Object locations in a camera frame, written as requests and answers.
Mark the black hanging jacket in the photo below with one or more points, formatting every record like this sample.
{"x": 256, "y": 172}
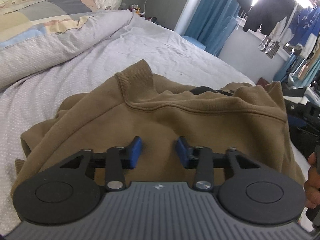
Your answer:
{"x": 270, "y": 10}

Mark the person's right hand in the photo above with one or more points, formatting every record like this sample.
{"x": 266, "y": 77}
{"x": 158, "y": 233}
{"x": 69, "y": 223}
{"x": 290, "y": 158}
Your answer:
{"x": 311, "y": 187}

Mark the light blue hanging cloth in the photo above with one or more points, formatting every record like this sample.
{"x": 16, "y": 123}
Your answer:
{"x": 287, "y": 67}

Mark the brown hoodie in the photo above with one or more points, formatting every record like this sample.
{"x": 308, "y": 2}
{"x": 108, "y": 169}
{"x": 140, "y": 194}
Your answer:
{"x": 200, "y": 120}

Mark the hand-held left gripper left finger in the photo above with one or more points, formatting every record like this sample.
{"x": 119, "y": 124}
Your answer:
{"x": 133, "y": 152}

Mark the blue and white jacket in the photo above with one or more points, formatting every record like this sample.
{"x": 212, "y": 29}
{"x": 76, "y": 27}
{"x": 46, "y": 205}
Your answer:
{"x": 305, "y": 22}

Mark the blue curtain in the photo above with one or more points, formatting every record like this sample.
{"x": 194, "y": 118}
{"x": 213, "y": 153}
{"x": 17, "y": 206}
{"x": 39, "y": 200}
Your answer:
{"x": 200, "y": 17}

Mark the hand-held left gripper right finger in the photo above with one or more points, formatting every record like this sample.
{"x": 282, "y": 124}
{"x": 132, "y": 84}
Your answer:
{"x": 183, "y": 152}

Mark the pale dotted duvet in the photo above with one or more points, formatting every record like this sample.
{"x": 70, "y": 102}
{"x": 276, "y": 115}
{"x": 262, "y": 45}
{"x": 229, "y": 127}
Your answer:
{"x": 62, "y": 45}

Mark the patchwork pillow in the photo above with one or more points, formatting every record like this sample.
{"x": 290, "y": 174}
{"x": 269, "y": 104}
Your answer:
{"x": 37, "y": 12}

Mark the cluster of toiletry bottles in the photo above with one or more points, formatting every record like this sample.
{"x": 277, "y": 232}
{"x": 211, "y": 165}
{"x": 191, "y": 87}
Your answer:
{"x": 136, "y": 9}

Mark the striped hanging garment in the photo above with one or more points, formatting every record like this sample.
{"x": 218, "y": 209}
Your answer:
{"x": 270, "y": 47}

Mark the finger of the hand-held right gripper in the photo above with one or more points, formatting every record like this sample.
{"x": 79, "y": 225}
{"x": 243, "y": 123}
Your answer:
{"x": 296, "y": 121}

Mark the blue covered chair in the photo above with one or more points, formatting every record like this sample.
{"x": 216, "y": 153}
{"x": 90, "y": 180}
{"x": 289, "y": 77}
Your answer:
{"x": 225, "y": 35}

